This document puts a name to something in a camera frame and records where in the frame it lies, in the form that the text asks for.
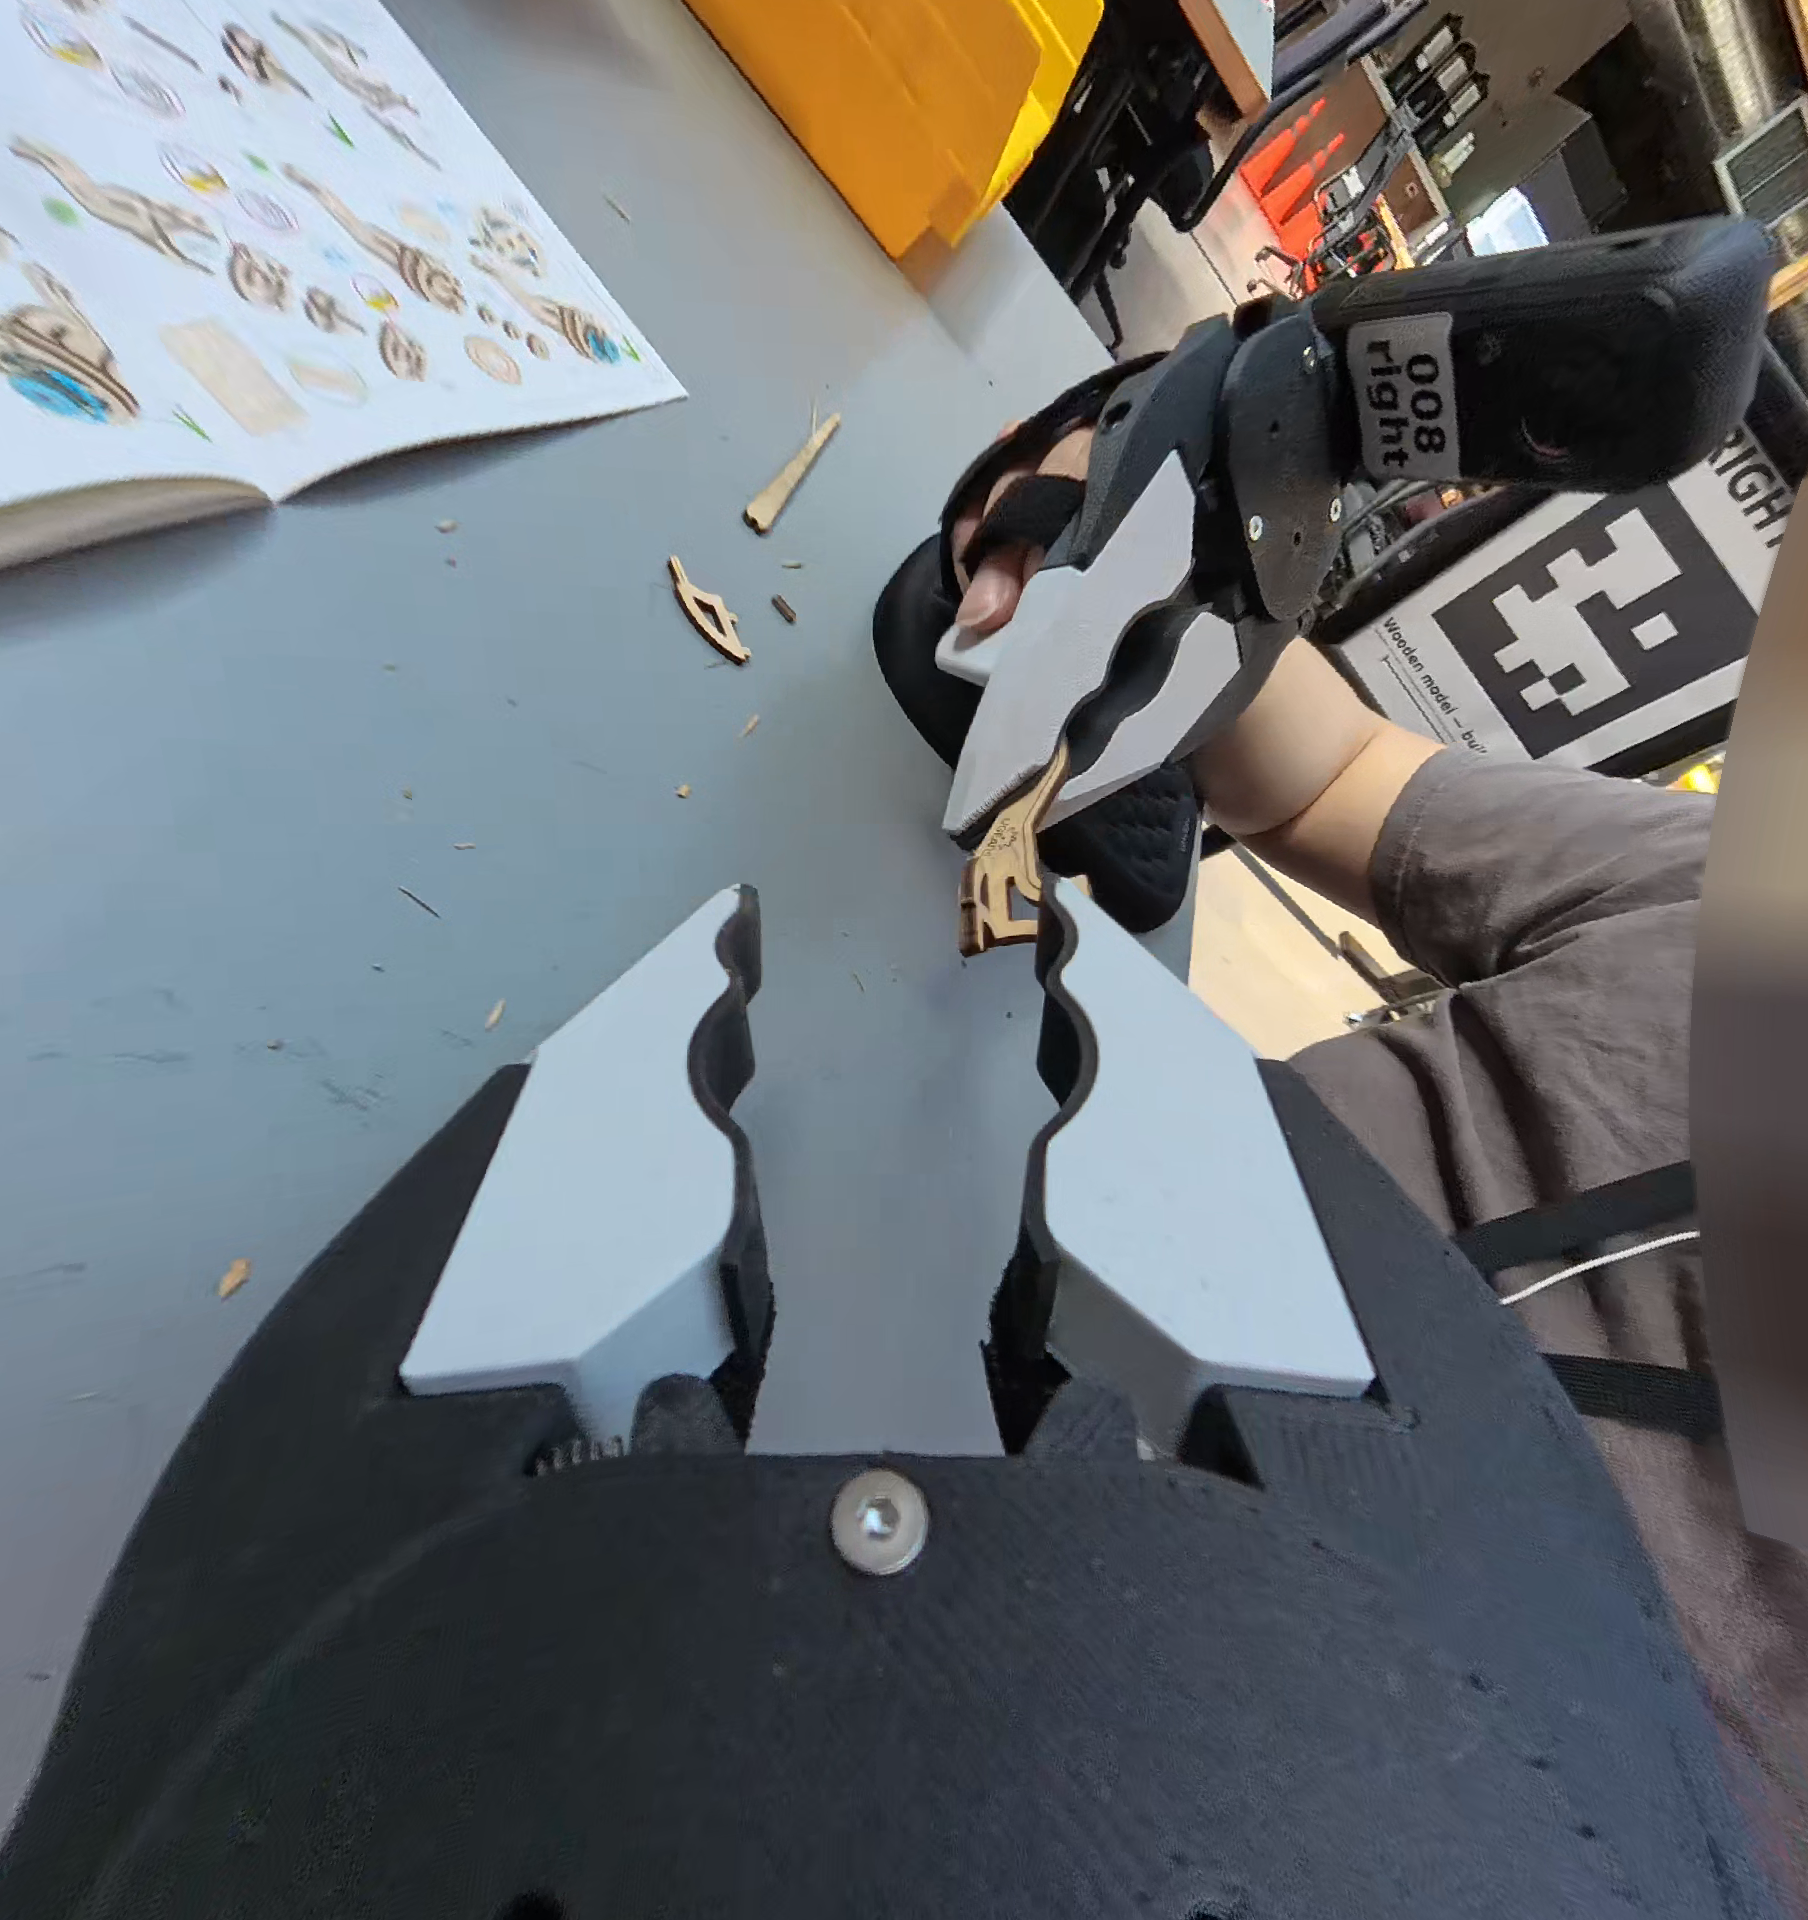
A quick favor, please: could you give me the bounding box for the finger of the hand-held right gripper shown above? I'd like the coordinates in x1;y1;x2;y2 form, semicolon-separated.
937;450;1202;837
1039;612;1245;833

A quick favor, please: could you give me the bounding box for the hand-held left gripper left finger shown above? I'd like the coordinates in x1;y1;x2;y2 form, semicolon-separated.
399;886;779;1453

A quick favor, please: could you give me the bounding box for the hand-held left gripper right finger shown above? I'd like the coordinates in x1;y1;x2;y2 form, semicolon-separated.
979;876;1380;1465

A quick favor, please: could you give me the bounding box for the curved wooden model part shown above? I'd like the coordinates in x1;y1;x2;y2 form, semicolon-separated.
957;741;1075;962

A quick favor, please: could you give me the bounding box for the person's right hand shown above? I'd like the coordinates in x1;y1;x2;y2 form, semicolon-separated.
951;416;1104;635

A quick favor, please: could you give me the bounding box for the black quilted wrist rest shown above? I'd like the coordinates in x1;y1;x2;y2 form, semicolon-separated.
870;353;1204;936

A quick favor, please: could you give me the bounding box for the person's grey clothing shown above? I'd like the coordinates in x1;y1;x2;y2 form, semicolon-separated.
1286;960;1808;1920

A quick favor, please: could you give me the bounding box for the metal air vent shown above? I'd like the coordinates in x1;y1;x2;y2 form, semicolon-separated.
1711;93;1808;230

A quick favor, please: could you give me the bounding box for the wooden sliver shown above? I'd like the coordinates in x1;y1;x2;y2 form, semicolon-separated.
742;412;843;538

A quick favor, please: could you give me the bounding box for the orange traffic cone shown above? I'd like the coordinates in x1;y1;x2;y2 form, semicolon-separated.
1238;81;1356;256

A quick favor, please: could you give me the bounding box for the curved wooden scrap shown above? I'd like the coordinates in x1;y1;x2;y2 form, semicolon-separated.
668;556;754;666

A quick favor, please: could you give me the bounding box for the yellow plastic bin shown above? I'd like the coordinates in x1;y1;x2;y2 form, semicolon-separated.
683;0;1108;293

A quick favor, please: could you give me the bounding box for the open instruction booklet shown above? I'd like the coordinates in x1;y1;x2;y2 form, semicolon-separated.
0;0;691;588

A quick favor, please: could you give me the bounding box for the black strap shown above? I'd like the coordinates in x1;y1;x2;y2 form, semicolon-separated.
1452;1162;1702;1277
1541;1350;1722;1441

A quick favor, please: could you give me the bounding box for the white cable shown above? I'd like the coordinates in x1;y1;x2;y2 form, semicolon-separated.
1495;1230;1702;1308

